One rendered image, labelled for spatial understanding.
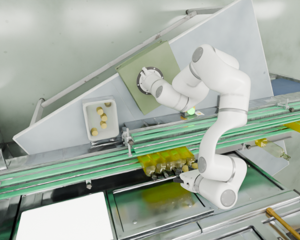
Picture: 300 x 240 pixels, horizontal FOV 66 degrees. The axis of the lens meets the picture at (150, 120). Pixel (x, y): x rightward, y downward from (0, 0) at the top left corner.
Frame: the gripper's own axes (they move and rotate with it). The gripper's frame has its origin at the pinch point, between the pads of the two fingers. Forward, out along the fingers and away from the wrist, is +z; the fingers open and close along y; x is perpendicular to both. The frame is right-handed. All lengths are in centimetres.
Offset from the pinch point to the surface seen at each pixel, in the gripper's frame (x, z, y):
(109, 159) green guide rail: 2.4, 41.2, -25.2
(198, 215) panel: -25.7, 11.8, 8.5
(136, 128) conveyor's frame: 15.6, 44.3, -6.9
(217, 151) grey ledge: -11, 53, 48
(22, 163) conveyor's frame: 8, 51, -69
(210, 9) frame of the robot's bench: 89, 68, 66
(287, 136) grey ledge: -12, 54, 109
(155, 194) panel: -19.0, 31.7, -5.3
